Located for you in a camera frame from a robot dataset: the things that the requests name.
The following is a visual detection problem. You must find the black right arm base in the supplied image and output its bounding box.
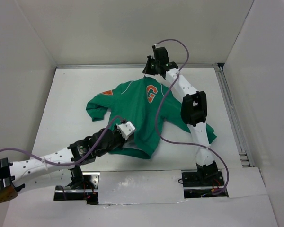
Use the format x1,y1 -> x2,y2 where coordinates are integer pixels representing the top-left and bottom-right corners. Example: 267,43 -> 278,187
178,161 -> 228,198

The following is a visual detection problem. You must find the green jacket white lining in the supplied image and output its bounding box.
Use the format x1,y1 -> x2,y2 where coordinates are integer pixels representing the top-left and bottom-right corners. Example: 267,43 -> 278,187
85,77 -> 218,159

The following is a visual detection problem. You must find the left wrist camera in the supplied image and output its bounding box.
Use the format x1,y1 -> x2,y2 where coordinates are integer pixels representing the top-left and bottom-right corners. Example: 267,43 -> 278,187
116,119 -> 136,140

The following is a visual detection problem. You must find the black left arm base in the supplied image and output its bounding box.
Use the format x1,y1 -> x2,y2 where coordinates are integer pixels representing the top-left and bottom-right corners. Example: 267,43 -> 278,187
53,166 -> 100,205

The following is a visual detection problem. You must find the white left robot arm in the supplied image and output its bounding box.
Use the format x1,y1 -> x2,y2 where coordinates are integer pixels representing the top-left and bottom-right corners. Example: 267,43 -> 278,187
0,128 -> 135,203

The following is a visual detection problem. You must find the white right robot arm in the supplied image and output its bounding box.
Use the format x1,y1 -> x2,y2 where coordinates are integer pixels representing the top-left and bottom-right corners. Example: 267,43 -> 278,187
143,45 -> 218,185

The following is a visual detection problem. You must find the white taped cover panel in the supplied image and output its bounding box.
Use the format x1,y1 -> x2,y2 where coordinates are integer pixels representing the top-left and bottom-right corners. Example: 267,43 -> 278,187
98,170 -> 185,205

